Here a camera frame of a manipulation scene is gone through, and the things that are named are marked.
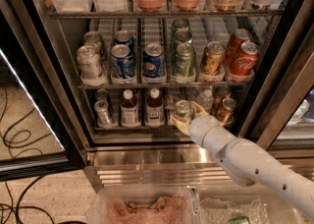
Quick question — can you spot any gold can bottom front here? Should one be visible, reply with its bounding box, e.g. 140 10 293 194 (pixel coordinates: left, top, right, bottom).
216 97 237 123

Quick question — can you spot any blue pepsi can left rear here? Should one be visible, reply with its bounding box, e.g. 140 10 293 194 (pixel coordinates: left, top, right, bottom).
115 29 134 50

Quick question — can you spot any brown juice bottle right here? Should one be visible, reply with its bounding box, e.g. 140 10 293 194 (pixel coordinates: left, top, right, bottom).
146 88 164 127

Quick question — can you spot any clear water bottle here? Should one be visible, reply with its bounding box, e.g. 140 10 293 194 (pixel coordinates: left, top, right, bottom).
196 89 213 112

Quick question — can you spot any silver slim can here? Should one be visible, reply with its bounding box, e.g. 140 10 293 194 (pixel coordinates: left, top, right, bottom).
94 88 108 100
94 99 114 125

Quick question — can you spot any red coke can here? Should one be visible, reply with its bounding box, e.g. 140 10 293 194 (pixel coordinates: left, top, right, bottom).
226 28 251 66
230 41 259 76

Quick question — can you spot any blue pepsi can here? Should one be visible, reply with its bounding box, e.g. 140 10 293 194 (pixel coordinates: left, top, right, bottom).
110 44 135 79
115 29 134 50
143 43 165 79

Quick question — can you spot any brown juice bottle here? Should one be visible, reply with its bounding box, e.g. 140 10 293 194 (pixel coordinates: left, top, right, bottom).
146 88 164 127
121 89 139 125

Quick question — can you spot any glass fridge door right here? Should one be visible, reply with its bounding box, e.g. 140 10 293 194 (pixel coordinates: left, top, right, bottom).
236 0 314 154

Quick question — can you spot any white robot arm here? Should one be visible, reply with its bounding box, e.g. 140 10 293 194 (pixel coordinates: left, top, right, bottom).
171 101 314 221

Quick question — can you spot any black floor cable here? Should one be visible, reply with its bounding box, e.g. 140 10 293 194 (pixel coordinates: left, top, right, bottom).
0 86 89 224

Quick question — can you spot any red coke can rear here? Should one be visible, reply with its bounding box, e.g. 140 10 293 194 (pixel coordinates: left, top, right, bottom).
226 28 251 66

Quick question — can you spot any gold can bottom rear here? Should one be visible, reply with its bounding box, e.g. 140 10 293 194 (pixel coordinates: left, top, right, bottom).
213 85 231 107

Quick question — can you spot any blue pepsi can left front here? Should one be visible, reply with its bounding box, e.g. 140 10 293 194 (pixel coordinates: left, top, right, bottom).
110 44 135 79

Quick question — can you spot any brown juice bottle left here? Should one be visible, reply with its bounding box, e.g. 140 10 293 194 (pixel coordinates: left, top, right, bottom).
121 89 139 125

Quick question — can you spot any green 7up can front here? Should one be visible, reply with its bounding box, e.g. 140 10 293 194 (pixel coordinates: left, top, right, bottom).
176 100 192 121

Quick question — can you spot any glass fridge door left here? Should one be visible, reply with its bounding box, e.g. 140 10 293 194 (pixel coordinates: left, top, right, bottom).
0 0 85 182

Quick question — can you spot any gold can middle shelf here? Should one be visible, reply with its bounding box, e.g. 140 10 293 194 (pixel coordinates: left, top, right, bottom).
200 41 226 76

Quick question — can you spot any white silver can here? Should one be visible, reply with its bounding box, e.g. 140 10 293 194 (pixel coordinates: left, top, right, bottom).
83 30 106 58
77 45 103 80

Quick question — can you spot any silver slim can rear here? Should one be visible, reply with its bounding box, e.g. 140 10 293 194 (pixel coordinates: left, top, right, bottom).
94 88 108 100

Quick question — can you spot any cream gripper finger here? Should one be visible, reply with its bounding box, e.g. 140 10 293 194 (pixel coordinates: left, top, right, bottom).
171 115 190 136
191 101 207 118

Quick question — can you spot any green can in bin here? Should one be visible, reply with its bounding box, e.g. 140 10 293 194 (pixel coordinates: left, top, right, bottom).
228 216 251 224

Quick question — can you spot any silver slim can front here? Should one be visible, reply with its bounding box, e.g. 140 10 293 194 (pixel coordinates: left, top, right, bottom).
94 99 114 125

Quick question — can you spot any red coke can front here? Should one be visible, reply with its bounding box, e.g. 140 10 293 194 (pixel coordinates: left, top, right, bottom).
230 41 259 76

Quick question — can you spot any green can middle rear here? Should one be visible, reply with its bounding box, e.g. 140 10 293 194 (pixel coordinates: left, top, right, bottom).
172 19 189 33

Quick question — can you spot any white silver can rear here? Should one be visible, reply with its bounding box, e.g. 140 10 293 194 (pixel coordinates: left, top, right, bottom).
83 30 106 58

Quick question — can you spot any white silver can front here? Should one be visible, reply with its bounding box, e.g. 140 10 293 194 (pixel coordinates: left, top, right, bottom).
77 45 103 80

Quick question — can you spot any glass fridge door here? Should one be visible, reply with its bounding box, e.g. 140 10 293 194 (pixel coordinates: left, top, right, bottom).
236 0 314 154
0 0 85 182

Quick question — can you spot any blue pepsi can middle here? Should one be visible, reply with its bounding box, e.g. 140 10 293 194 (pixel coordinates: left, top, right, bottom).
143 43 165 79

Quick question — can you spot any clear bin left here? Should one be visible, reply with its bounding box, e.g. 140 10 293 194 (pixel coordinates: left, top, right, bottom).
93 185 196 224

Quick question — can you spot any clear bin right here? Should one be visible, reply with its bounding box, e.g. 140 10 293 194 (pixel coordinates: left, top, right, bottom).
195 183 304 224

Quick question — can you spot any green can middle front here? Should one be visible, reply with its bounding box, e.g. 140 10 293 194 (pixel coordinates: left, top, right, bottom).
172 42 195 78

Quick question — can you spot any clear bin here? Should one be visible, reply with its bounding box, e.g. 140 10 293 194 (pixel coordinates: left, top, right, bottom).
93 185 196 224
195 183 304 224

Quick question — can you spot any steel fridge base grille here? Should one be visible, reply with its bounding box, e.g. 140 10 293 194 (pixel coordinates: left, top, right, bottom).
83 144 314 193

